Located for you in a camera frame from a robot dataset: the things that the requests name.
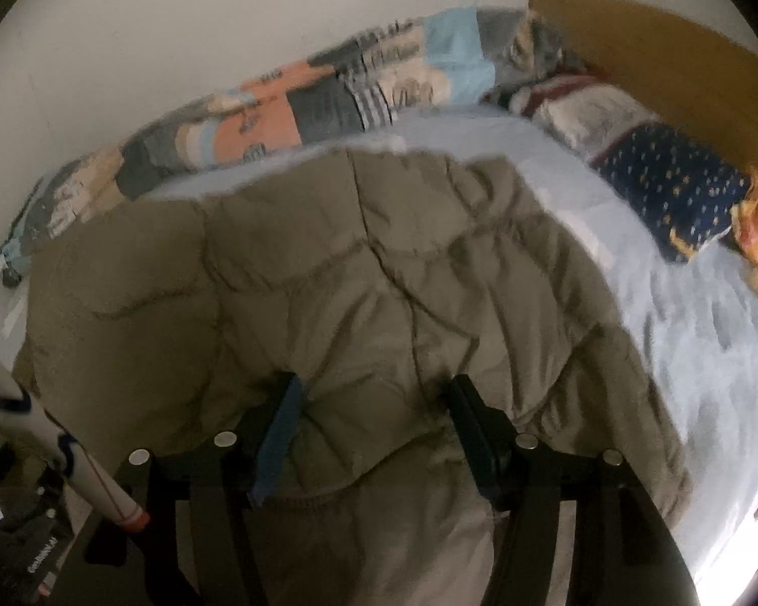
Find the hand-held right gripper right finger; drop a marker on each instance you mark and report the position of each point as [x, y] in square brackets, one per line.
[485, 464]

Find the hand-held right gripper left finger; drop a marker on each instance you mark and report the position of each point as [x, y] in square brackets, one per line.
[278, 435]

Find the olive puffer jacket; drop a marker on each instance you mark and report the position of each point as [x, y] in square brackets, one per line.
[354, 265]

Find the light blue bed sheet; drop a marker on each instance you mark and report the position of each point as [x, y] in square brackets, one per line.
[669, 303]

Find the patchwork cartoon quilt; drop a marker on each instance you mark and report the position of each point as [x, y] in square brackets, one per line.
[259, 120]

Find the navy star-printed pillow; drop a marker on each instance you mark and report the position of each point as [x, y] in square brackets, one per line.
[669, 183]

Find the white pillow with red trim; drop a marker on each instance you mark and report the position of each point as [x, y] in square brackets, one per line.
[581, 107]

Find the wooden headboard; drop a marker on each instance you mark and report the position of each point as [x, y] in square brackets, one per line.
[669, 57]

